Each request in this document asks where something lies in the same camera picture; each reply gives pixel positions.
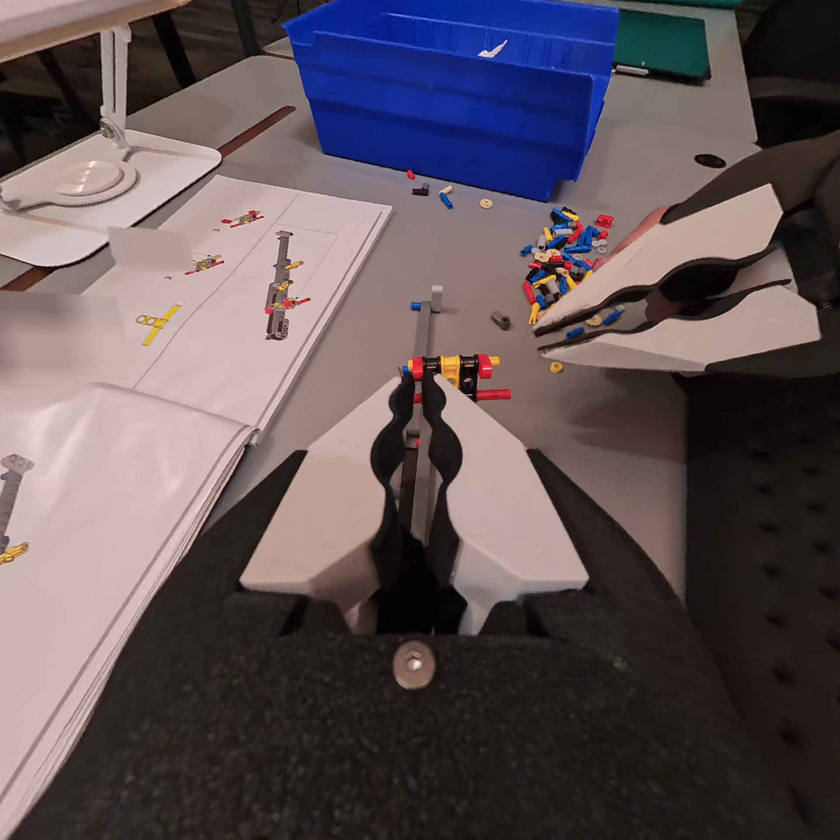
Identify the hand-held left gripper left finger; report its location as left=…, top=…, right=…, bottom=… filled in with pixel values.
left=238, top=377, right=431, bottom=635

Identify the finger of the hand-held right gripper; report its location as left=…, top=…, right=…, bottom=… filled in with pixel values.
left=537, top=281, right=823, bottom=375
left=533, top=184, right=786, bottom=330

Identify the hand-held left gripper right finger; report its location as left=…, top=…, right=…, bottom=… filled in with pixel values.
left=420, top=373, right=590, bottom=636

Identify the pile of colourful lego pieces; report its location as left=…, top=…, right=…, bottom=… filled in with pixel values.
left=520, top=206, right=629, bottom=341

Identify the red yellow black lego assembly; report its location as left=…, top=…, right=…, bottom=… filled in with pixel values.
left=402, top=352, right=513, bottom=403

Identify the long grey lego beam assembly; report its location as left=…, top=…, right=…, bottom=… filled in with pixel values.
left=397, top=284, right=448, bottom=546

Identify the lego instruction booklet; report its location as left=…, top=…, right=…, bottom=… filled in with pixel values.
left=0, top=174, right=395, bottom=837

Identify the black mesh office chair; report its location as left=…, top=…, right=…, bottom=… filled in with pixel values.
left=742, top=0, right=840, bottom=151

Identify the blue plastic bin stack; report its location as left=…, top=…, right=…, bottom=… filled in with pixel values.
left=282, top=0, right=621, bottom=203

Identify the white document stand wooden board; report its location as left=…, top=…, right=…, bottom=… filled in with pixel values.
left=0, top=0, right=223, bottom=266

